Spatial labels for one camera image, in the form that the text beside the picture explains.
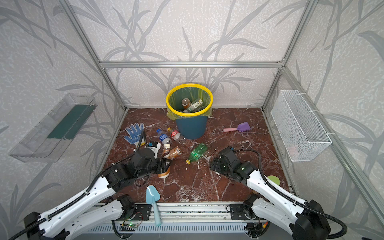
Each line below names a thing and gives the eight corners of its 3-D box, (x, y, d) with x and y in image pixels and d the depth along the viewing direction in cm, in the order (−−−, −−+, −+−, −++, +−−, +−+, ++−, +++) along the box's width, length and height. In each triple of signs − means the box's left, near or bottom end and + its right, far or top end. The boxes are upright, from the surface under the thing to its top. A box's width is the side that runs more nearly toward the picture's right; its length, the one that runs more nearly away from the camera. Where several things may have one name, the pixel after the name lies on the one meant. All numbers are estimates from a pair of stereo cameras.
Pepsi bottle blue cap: (154, 135, 104) (153, 131, 101) (160, 131, 106) (159, 128, 103) (166, 147, 98) (165, 144, 95) (172, 143, 100) (171, 139, 97)
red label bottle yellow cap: (174, 141, 100) (174, 138, 98) (167, 131, 105) (166, 128, 103) (181, 136, 102) (181, 134, 100) (173, 127, 108) (173, 124, 105)
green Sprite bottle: (184, 162, 93) (184, 158, 89) (200, 145, 101) (200, 141, 97) (191, 167, 91) (191, 164, 87) (207, 150, 99) (207, 146, 94)
